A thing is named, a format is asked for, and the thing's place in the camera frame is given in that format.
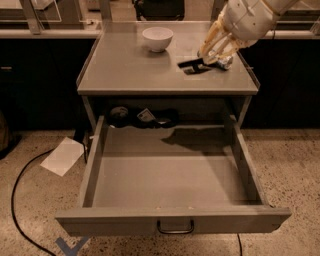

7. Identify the white ceramic bowl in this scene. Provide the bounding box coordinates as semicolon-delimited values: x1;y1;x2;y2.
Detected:
142;27;174;52

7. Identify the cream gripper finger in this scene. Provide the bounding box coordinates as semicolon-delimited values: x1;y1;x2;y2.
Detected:
199;17;230;58
203;36;244;64

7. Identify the white tag card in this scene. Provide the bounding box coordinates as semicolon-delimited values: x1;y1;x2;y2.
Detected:
137;108;155;122

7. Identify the black floor cable left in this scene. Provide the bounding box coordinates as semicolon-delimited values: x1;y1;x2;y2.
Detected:
9;148;56;256

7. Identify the grey cabinet counter unit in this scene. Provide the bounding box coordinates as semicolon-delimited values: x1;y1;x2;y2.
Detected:
78;21;258;126

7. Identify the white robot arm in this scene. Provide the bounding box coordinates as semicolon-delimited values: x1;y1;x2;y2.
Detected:
199;0;299;64

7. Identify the grey open top drawer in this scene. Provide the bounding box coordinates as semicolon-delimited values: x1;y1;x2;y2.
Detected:
56;116;291;236

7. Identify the crumpled silver blue snack bag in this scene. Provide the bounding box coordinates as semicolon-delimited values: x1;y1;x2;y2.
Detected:
216;56;233;70

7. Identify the black cable under drawer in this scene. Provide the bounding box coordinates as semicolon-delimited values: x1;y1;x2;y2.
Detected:
236;232;243;256

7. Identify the black rxbar chocolate wrapper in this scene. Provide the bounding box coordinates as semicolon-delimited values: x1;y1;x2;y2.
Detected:
178;58;216;74

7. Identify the dark clutter behind drawer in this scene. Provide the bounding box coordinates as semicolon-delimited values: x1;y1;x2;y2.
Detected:
107;106;179;129

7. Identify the blue tape floor mark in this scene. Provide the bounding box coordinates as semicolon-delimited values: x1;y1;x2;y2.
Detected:
55;236;91;256

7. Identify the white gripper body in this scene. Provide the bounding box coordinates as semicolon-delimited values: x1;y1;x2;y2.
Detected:
221;0;281;48

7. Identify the white paper sheet on floor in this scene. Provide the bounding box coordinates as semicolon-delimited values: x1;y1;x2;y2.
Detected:
41;137;84;176

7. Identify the black metal drawer handle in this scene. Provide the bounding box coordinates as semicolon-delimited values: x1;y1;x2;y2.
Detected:
156;220;195;235

